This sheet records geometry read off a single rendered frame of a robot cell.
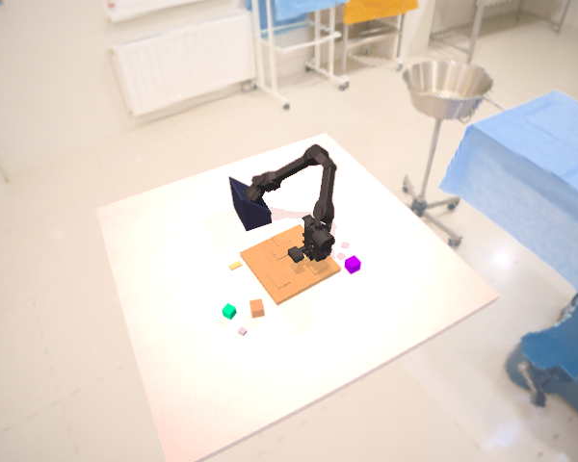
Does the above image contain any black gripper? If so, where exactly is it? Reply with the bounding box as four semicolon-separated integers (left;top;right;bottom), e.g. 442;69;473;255
288;233;314;263

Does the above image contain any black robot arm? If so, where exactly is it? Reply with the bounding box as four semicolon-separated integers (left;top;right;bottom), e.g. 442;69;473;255
243;144;337;262

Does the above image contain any small green cube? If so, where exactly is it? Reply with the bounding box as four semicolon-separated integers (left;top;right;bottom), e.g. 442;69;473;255
222;303;237;320

